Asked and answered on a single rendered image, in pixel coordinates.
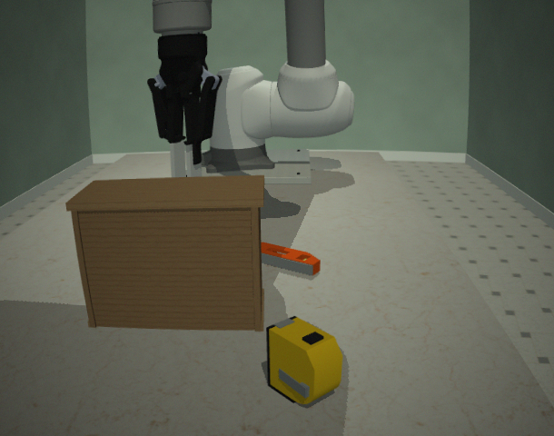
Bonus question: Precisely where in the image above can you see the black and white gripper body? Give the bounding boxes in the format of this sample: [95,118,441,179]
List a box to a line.
[158,32,208,94]

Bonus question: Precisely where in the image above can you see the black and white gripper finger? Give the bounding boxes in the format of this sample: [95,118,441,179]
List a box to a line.
[147,72,186,177]
[178,66,223,177]

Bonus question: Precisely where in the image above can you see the brown wooden cabinet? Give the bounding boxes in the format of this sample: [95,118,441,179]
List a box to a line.
[65,175,264,332]

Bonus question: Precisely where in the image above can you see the orange spirit level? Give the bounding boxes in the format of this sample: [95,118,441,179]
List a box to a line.
[261,242,321,276]

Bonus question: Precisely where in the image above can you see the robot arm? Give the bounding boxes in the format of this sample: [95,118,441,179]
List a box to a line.
[153,0,354,173]

